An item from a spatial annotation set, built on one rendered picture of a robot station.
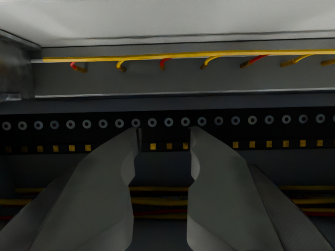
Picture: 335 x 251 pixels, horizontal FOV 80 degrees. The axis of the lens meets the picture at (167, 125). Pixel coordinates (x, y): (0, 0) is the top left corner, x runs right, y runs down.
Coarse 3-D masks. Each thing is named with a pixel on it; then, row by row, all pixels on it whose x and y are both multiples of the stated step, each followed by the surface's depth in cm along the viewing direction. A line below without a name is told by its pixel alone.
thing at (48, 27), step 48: (0, 0) 5; (48, 0) 5; (96, 0) 6; (144, 0) 6; (192, 0) 6; (240, 0) 6; (288, 0) 6; (192, 96) 24; (240, 96) 24; (288, 96) 24
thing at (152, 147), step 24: (0, 120) 25; (24, 120) 25; (48, 120) 25; (72, 120) 25; (96, 120) 25; (144, 120) 25; (192, 120) 25; (240, 120) 25; (264, 120) 25; (312, 120) 25; (0, 144) 26; (24, 144) 26; (48, 144) 26; (72, 144) 25; (96, 144) 25; (144, 144) 25; (168, 144) 25; (240, 144) 25; (264, 144) 25; (288, 144) 25; (312, 144) 25
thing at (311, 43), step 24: (48, 48) 10; (72, 48) 10; (96, 48) 10; (120, 48) 10; (144, 48) 10; (168, 48) 10; (192, 48) 10; (216, 48) 10; (240, 48) 10; (264, 48) 10; (288, 48) 10; (312, 48) 10
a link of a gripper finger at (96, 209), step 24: (120, 144) 10; (96, 168) 9; (120, 168) 9; (72, 192) 8; (96, 192) 8; (120, 192) 8; (48, 216) 7; (72, 216) 7; (96, 216) 7; (120, 216) 7; (48, 240) 6; (72, 240) 6; (96, 240) 6; (120, 240) 7
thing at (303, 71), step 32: (32, 64) 11; (64, 64) 11; (96, 64) 11; (128, 64) 10; (160, 64) 9; (192, 64) 10; (224, 64) 10; (256, 64) 10; (288, 64) 10; (320, 64) 10; (64, 96) 11
